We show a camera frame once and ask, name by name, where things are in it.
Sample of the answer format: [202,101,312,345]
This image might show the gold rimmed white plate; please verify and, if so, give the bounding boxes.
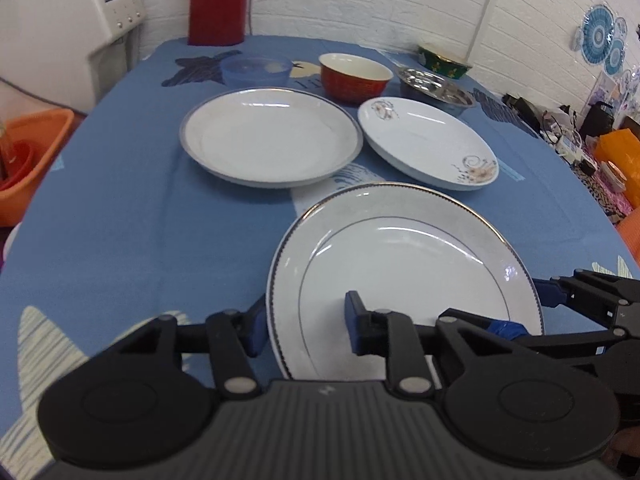
[266,182,544,380]

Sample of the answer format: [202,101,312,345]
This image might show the grey rimmed white plate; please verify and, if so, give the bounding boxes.
[179,88,363,188]

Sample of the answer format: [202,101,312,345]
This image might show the orange box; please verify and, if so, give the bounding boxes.
[594,129,640,184]

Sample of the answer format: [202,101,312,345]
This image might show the blue printed tablecloth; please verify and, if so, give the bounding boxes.
[1,36,639,479]

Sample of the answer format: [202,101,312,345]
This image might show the white floral deep plate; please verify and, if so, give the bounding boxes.
[358,96,499,191]

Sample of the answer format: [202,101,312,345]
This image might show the blue plastic bowl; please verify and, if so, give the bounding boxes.
[220,54,293,89]

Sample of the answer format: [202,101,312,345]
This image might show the stainless steel bowl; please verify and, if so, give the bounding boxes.
[398,67,476,117]

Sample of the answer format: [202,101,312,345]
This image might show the green gold patterned bowl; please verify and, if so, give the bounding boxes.
[416,44,472,79]

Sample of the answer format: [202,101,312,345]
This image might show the orange plastic basin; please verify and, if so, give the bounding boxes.
[0,108,76,228]

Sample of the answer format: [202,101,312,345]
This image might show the red ceramic bowl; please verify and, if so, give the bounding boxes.
[319,53,394,105]

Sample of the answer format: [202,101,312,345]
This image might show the glass bottle with chopsticks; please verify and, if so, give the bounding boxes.
[0,122,17,179]

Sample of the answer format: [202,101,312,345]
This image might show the red thermos jug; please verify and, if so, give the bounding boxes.
[188,0,248,47]

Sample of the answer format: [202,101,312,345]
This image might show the white screen appliance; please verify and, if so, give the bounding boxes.
[1,0,146,114]

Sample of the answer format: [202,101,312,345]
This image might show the blue decorative wall plates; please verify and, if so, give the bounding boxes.
[570,3,628,77]

